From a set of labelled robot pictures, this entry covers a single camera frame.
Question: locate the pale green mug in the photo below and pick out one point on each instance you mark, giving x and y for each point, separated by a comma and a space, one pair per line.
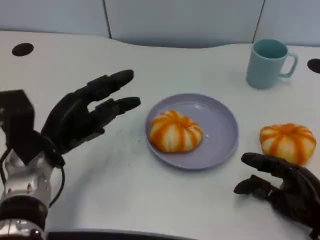
265, 66

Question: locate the lilac plate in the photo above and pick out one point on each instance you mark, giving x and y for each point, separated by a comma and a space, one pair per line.
217, 120

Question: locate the orange and white bread roll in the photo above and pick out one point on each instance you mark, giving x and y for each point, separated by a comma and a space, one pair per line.
175, 132
287, 141

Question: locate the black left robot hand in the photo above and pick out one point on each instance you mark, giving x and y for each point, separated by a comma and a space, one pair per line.
72, 120

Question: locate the grey partition panel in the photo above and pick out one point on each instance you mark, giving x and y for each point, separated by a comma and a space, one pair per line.
182, 20
50, 13
292, 20

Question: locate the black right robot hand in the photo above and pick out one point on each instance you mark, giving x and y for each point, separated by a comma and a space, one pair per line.
295, 192

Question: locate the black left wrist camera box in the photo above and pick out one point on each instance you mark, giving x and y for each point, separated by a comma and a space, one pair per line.
17, 120

